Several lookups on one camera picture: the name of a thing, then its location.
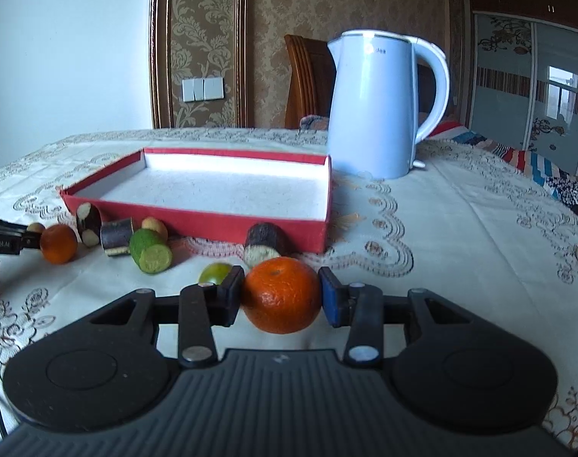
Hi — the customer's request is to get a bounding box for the glass sliding wardrobe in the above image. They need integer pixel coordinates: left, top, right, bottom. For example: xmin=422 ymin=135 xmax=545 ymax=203
xmin=468 ymin=0 xmax=578 ymax=176

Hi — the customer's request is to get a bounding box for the green tomato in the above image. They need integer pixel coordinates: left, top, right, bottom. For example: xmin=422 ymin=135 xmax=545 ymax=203
xmin=198 ymin=262 xmax=232 ymax=285

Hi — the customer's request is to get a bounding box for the large orange tangerine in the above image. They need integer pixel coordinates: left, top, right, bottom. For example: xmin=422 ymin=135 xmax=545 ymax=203
xmin=242 ymin=257 xmax=322 ymax=334

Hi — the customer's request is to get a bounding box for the small orange tangerine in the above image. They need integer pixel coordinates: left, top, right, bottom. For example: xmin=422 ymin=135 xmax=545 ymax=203
xmin=40 ymin=224 xmax=78 ymax=265

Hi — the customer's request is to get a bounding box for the white electric kettle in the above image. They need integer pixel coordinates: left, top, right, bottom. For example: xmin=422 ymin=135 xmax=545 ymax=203
xmin=327 ymin=29 xmax=450 ymax=179

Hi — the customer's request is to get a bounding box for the tan longan fruit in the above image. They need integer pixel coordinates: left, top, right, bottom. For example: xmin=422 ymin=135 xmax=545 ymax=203
xmin=141 ymin=217 xmax=168 ymax=241
xmin=26 ymin=222 xmax=46 ymax=233

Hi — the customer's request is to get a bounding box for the folded pillow on bed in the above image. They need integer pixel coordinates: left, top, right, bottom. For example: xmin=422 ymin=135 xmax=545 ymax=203
xmin=298 ymin=115 xmax=329 ymax=131

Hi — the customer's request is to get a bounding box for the green cucumber piece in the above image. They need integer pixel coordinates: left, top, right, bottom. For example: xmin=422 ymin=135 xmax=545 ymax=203
xmin=129 ymin=229 xmax=173 ymax=275

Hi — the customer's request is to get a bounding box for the dark round water chestnut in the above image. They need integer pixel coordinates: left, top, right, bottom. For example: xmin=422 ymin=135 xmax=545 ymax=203
xmin=75 ymin=202 xmax=102 ymax=248

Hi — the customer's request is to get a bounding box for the red shallow cardboard box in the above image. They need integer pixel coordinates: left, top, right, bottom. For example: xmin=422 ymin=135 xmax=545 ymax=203
xmin=61 ymin=147 xmax=331 ymax=254

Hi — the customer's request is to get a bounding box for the white wall switch panel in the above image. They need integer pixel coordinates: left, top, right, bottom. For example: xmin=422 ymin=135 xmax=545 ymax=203
xmin=181 ymin=77 xmax=225 ymax=102

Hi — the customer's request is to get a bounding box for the colourful patterned bedding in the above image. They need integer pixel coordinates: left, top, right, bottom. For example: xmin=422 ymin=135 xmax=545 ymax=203
xmin=429 ymin=121 xmax=578 ymax=217

